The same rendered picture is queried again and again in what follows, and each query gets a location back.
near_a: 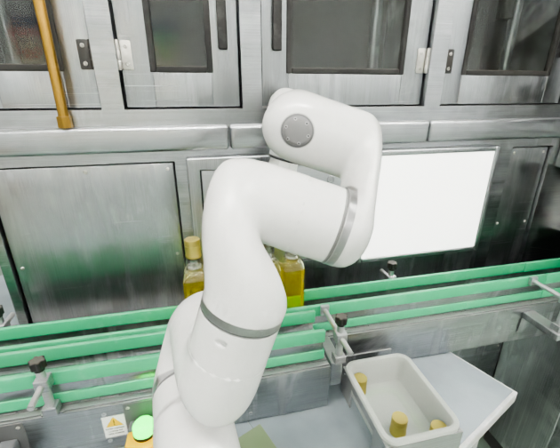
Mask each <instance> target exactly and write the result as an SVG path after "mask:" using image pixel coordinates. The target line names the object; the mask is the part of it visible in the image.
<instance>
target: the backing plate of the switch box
mask: <svg viewBox="0 0 560 448"><path fill-rule="evenodd" d="M13 439H17V440H18V442H19V444H20V448H31V445H30V442H29V440H28V436H27V434H26V431H25V429H24V426H23V424H22V422H21V423H15V424H11V425H5V426H0V443H1V442H4V441H9V440H13Z"/></svg>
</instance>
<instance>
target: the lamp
mask: <svg viewBox="0 0 560 448"><path fill-rule="evenodd" d="M132 435H133V439H134V440H135V441H136V442H139V443H144V442H147V441H148V440H150V439H151V438H152V437H153V417H151V416H148V415H144V416H141V417H139V418H138V419H136V421H135V422H134V424H133V426H132Z"/></svg>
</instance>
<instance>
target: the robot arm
mask: <svg viewBox="0 0 560 448"><path fill-rule="evenodd" d="M262 131H263V136H264V139H265V141H266V143H267V144H268V147H269V148H270V151H269V156H270V160H269V162H268V163H266V162H263V161H259V160H254V159H248V158H232V159H229V160H227V161H225V162H223V163H222V164H221V165H220V166H219V167H218V168H217V170H216V171H215V172H214V174H213V176H212V179H211V182H210V185H209V187H208V190H207V194H206V198H205V202H204V212H203V220H202V247H203V259H204V290H203V291H201V292H197V293H194V294H193V295H191V296H189V297H187V298H186V299H185V300H184V301H182V302H181V304H179V306H178V307H177V308H176V309H175V310H174V312H173V313H172V316H171V318H170V321H169V323H168V325H167V329H166V332H165V336H164V342H163V346H162V349H161V353H160V356H159V359H158V363H157V368H156V374H155V378H154V383H153V391H152V404H153V448H241V447H240V443H239V440H238V436H237V432H236V426H235V422H234V421H236V420H237V419H238V418H239V417H240V416H241V415H242V414H243V413H244V412H245V411H246V409H247V408H248V407H249V405H250V404H251V402H252V400H253V398H254V396H255V394H256V391H257V389H258V386H259V384H260V380H261V377H262V375H263V373H264V370H265V367H266V364H267V361H268V358H269V355H270V353H271V350H272V347H273V345H274V343H275V340H276V336H277V334H278V331H279V329H280V327H281V324H282V322H283V320H284V315H285V312H286V309H287V298H286V293H285V290H284V286H283V283H282V281H281V278H280V276H279V274H278V272H277V270H276V267H275V265H274V263H273V262H272V260H271V259H270V257H269V256H268V253H267V251H266V250H265V248H264V246H263V245H264V244H266V245H269V246H272V247H275V248H277V249H280V250H283V251H285V252H291V253H294V254H297V255H299V256H303V257H306V258H309V259H312V260H317V261H320V262H322V263H323V264H327V265H330V266H333V267H338V268H344V267H347V266H349V265H352V264H353V263H355V262H356V261H357V260H359V258H360V257H361V256H362V255H363V254H364V252H365V250H366V248H367V247H368V245H369V243H370V240H371V237H372V232H373V229H374V218H375V210H376V202H377V195H378V187H379V181H380V168H381V159H382V133H381V128H380V124H379V122H378V120H377V118H376V117H375V116H374V115H372V114H371V113H368V112H366V111H364V110H362V109H359V108H354V107H351V106H349V105H346V104H343V103H340V102H338V101H336V100H331V99H328V98H325V97H323V96H320V95H318V94H315V93H313V92H309V91H306V90H301V89H295V90H293V89H290V88H281V89H279V90H277V91H276V92H275V93H274V94H273V95H272V96H271V98H270V100H269V103H268V108H267V110H266V112H265V115H264V117H263V121H262ZM298 164H299V165H302V166H306V167H308V168H311V169H314V170H317V171H320V172H324V173H327V174H330V175H332V176H335V177H338V178H340V180H341V184H340V186H337V185H334V184H331V183H329V182H326V181H323V180H318V179H315V178H312V177H309V176H307V175H306V174H303V173H300V172H297V168H298Z"/></svg>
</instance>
